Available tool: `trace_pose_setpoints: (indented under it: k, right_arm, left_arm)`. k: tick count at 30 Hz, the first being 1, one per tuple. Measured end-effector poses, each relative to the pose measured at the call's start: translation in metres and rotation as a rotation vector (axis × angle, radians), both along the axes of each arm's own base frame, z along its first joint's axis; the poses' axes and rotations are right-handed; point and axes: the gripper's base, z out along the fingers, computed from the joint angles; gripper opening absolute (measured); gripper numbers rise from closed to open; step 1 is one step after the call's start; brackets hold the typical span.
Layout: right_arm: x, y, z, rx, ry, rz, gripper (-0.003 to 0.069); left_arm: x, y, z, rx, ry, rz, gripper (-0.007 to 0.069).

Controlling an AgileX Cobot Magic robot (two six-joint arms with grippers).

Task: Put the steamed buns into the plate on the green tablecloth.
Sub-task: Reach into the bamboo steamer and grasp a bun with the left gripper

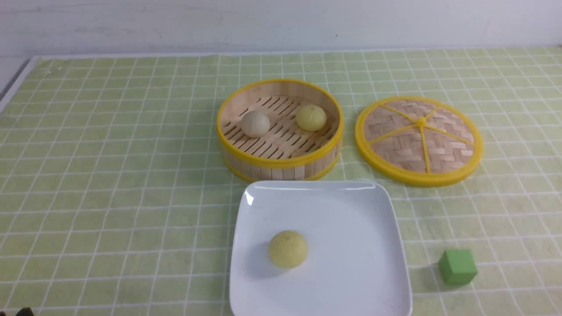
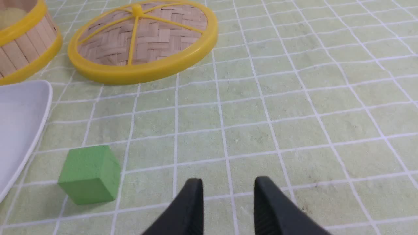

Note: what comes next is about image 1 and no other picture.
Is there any green foam cube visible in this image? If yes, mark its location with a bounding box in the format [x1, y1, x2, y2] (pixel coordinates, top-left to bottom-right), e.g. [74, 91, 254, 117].
[438, 249, 478, 286]

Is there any beige steamed bun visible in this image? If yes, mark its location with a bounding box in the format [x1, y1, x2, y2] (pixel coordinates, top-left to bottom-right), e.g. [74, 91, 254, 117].
[240, 111, 271, 138]

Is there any yellow steamed bun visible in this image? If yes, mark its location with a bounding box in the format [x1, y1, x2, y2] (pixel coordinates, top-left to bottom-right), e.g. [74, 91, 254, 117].
[295, 104, 327, 132]
[268, 230, 308, 269]

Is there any woven bamboo steamer lid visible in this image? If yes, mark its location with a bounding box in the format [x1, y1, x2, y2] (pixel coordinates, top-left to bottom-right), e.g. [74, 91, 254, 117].
[354, 96, 484, 187]

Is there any green checkered tablecloth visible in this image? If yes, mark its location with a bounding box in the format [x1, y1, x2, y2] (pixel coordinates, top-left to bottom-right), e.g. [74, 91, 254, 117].
[0, 47, 562, 316]

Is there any yellow steamed bun on plate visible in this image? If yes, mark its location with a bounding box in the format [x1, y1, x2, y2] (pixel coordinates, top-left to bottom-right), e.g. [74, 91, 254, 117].
[268, 230, 308, 269]

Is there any white square plate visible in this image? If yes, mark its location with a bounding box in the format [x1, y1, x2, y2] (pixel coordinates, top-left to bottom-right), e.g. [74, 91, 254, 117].
[229, 181, 413, 316]

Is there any bamboo steamer basket yellow rim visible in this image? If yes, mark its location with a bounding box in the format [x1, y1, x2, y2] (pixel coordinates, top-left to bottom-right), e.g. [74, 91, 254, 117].
[216, 79, 345, 183]

